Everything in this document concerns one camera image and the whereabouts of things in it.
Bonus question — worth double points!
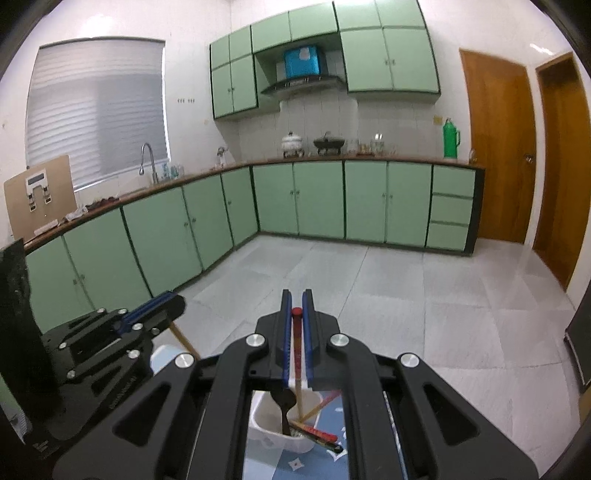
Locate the black chopstick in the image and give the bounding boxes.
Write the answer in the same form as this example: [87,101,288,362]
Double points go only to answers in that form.
[290,423,344,455]

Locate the green lower kitchen cabinets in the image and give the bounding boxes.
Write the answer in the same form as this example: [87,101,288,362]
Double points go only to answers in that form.
[26,159,485,331]

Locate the green kitchen cabinets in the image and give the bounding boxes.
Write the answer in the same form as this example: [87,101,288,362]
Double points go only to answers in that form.
[26,159,485,331]
[209,1,441,119]

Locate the green upper kitchen cabinets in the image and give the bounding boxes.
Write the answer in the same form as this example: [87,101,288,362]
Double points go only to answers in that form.
[209,1,441,119]

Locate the black plastic spoon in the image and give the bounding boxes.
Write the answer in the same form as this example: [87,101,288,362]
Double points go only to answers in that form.
[270,388,297,436]

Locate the white plastic utensil holder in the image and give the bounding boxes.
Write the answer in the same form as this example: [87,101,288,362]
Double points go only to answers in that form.
[247,390,324,454]

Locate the chrome sink faucet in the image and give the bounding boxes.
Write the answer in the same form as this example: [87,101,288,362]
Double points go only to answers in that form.
[138,142,160,186]

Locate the dark blue placemat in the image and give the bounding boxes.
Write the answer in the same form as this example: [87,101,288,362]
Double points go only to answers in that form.
[242,396,349,479]

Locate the white ceramic pot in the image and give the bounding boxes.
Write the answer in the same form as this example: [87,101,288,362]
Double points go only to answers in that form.
[280,132,304,158]

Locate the black wok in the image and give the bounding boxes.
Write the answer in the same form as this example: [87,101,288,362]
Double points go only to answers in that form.
[313,132,346,156]

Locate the cardboard board with white parts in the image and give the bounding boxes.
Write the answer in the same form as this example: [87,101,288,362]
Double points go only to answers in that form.
[4,155,77,242]

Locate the window blinds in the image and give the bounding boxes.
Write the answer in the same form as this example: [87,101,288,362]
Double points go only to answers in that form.
[25,38,169,188]

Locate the green thermos jug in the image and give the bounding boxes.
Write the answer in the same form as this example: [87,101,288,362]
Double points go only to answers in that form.
[443,118,461,159]

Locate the range hood with blue box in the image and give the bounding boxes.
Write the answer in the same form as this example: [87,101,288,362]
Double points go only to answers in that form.
[254,45,346,100]

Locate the black appliance at right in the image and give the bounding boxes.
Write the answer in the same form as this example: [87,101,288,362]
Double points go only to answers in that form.
[565,304,591,391]

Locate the brown wooden door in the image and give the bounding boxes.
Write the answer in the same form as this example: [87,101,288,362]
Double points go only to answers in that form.
[534,53,590,288]
[460,49,536,244]

